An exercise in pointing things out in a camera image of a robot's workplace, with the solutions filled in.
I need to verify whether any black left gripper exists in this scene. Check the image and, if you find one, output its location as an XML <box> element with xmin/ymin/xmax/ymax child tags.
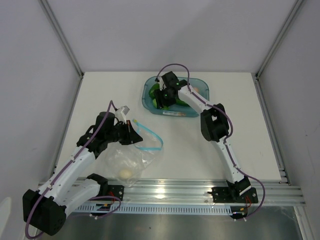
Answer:
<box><xmin>105</xmin><ymin>120</ymin><xmax>143</xmax><ymax>145</ymax></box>

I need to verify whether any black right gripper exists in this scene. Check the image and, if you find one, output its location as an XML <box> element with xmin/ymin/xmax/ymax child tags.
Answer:
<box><xmin>153</xmin><ymin>86</ymin><xmax>177</xmax><ymax>111</ymax></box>

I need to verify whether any light green cucumber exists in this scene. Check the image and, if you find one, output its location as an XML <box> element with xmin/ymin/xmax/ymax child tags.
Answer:
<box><xmin>152</xmin><ymin>98</ymin><xmax>171</xmax><ymax>111</ymax></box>

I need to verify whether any clear zip top bag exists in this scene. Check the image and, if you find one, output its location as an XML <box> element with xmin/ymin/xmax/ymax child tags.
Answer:
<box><xmin>104</xmin><ymin>119</ymin><xmax>164</xmax><ymax>188</ymax></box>

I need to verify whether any white egg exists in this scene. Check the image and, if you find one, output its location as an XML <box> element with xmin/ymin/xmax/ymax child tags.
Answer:
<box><xmin>118</xmin><ymin>169</ymin><xmax>133</xmax><ymax>180</ymax></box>

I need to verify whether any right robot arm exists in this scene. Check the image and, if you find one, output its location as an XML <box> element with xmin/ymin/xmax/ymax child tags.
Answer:
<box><xmin>153</xmin><ymin>71</ymin><xmax>253</xmax><ymax>203</ymax></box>

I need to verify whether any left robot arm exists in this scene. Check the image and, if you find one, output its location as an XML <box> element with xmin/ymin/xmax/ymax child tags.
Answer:
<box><xmin>22</xmin><ymin>106</ymin><xmax>143</xmax><ymax>240</ymax></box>

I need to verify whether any green bell pepper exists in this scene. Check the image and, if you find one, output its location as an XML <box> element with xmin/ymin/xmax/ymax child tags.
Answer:
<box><xmin>148</xmin><ymin>83</ymin><xmax>161</xmax><ymax>99</ymax></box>

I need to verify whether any teal translucent plastic tray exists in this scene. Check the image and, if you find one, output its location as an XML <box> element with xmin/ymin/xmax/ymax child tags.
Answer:
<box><xmin>141</xmin><ymin>76</ymin><xmax>210</xmax><ymax>118</ymax></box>

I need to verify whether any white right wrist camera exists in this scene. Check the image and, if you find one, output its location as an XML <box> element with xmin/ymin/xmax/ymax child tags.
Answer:
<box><xmin>155</xmin><ymin>76</ymin><xmax>166</xmax><ymax>91</ymax></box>

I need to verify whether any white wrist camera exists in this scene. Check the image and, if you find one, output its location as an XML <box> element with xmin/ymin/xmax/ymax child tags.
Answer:
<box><xmin>115</xmin><ymin>105</ymin><xmax>130</xmax><ymax>123</ymax></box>
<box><xmin>155</xmin><ymin>76</ymin><xmax>166</xmax><ymax>91</ymax></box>

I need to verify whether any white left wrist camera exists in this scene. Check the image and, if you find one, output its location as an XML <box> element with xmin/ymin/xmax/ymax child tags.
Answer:
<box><xmin>115</xmin><ymin>105</ymin><xmax>130</xmax><ymax>123</ymax></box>

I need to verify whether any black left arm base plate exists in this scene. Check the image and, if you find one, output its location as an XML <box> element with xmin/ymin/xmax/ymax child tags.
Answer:
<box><xmin>107</xmin><ymin>185</ymin><xmax>125</xmax><ymax>201</ymax></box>

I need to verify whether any white slotted cable duct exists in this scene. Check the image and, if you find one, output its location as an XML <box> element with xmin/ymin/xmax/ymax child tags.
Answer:
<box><xmin>75</xmin><ymin>203</ymin><xmax>232</xmax><ymax>216</ymax></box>

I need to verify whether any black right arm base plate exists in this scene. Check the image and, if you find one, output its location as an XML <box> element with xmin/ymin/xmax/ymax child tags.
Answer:
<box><xmin>207</xmin><ymin>186</ymin><xmax>259</xmax><ymax>204</ymax></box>

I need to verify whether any aluminium mounting rail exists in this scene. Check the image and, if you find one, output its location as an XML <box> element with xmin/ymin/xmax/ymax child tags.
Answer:
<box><xmin>108</xmin><ymin>179</ymin><xmax>306</xmax><ymax>207</ymax></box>

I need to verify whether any left aluminium frame post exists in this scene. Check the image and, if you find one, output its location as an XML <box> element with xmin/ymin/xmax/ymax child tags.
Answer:
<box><xmin>38</xmin><ymin>0</ymin><xmax>84</xmax><ymax>79</ymax></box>

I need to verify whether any aluminium frame post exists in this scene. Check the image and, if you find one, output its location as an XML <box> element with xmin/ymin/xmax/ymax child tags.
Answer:
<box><xmin>254</xmin><ymin>0</ymin><xmax>307</xmax><ymax>79</ymax></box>
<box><xmin>38</xmin><ymin>0</ymin><xmax>84</xmax><ymax>79</ymax></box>

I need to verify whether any right aluminium frame post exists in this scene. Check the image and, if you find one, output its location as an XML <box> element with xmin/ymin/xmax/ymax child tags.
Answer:
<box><xmin>254</xmin><ymin>0</ymin><xmax>307</xmax><ymax>79</ymax></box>

